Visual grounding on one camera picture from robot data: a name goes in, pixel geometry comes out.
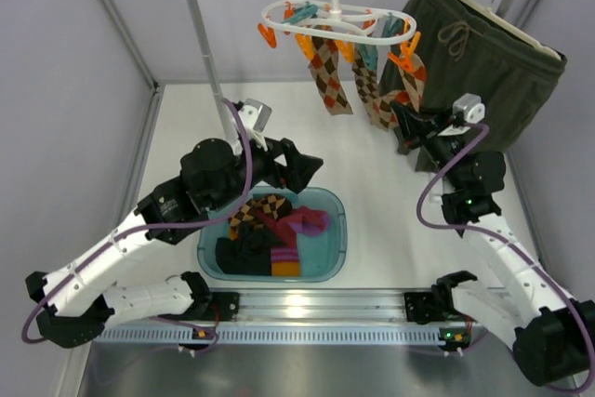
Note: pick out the brown orange argyle sock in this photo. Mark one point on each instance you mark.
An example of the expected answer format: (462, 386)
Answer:
(324, 71)

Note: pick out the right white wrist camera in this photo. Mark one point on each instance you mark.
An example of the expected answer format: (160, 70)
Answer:
(467, 110)

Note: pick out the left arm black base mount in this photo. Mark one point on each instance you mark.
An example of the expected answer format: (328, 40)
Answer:
(222, 307)

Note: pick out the brown yellow argyle sock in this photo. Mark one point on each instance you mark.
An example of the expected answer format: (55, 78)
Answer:
(270, 205)

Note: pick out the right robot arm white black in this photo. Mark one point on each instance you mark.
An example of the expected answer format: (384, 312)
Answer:
(549, 333)

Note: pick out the black sock in bin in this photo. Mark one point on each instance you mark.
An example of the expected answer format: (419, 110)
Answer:
(230, 264)

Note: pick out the maroon orange striped sock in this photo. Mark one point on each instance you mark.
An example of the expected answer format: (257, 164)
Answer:
(285, 260)

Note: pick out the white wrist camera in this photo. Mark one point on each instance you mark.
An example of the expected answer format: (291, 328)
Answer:
(467, 110)
(255, 116)

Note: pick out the maroon purple sock in bin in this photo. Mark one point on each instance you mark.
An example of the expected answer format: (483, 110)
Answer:
(302, 220)

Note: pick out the aluminium rail frame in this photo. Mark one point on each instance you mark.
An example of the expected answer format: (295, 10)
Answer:
(348, 316)

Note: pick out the white clip sock hanger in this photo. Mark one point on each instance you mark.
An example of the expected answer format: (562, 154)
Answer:
(369, 26)

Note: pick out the brown beige argyle sock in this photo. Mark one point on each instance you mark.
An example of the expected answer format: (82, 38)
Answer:
(377, 106)

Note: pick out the olive green shorts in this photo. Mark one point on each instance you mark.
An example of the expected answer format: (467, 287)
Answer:
(466, 48)

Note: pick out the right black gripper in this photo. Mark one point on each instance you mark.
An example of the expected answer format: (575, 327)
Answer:
(428, 133)

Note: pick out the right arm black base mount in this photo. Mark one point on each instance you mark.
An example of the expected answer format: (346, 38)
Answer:
(426, 307)

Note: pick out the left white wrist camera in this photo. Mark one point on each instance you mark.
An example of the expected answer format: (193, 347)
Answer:
(255, 116)

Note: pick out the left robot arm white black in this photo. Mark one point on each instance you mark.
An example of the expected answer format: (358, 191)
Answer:
(76, 303)

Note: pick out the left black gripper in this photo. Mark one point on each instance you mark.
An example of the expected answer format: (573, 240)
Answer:
(281, 163)

